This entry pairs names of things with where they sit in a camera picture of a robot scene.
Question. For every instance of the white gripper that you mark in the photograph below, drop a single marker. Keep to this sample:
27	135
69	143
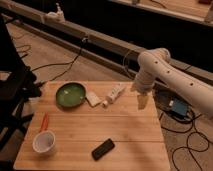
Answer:
143	84

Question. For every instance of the green ceramic bowl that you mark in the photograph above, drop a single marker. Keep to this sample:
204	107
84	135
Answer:
70	95

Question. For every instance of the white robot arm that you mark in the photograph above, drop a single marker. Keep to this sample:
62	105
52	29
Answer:
155	64

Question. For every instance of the white tube bottle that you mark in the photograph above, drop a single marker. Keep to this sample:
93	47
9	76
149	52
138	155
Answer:
111	97

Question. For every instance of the blue power box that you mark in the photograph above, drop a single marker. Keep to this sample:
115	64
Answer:
178	107

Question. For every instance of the white rectangular block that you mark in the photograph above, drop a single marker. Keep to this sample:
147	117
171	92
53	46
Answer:
93	99

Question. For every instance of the black rectangular remote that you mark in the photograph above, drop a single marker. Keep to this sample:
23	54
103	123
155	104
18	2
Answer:
102	149

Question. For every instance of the white power strip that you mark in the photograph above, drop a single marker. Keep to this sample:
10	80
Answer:
58	15

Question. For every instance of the black office chair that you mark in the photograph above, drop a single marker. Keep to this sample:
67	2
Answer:
15	90

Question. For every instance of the grey metal rail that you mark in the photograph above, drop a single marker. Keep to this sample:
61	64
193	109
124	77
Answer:
95	38

